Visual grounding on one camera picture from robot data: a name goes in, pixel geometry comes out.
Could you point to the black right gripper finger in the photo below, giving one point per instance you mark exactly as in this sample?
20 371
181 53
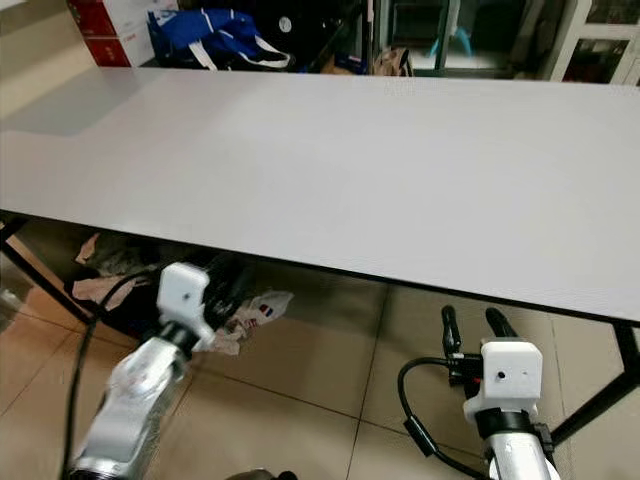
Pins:
501 323
451 332

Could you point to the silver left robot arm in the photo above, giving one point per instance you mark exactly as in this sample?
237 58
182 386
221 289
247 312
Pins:
135 390

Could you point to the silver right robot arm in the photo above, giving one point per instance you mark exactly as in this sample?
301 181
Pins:
520 450

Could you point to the clear plastic bottle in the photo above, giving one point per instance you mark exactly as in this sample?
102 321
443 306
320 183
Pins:
11 298

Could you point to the black rubbish bag with paper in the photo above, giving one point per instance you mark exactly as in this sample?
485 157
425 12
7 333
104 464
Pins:
105 290

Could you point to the dark robot foot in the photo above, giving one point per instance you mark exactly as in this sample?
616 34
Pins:
260 475

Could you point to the blue and white bag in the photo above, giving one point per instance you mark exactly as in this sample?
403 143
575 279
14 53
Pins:
210 32

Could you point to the brown paper bag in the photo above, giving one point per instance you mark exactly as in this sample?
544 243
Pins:
390 63

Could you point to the glass door cabinet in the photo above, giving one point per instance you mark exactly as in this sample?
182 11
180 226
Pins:
510 35

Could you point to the red and white cardboard box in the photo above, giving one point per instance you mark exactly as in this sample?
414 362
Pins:
110 28

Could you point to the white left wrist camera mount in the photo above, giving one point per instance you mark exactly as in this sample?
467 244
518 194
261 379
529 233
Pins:
182 292

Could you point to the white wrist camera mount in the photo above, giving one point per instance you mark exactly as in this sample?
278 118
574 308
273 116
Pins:
510 375
182 292

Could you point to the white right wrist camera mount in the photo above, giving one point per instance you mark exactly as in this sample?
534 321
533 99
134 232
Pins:
510 375

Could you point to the grey table with black frame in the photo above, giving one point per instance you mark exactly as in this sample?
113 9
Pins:
340 170

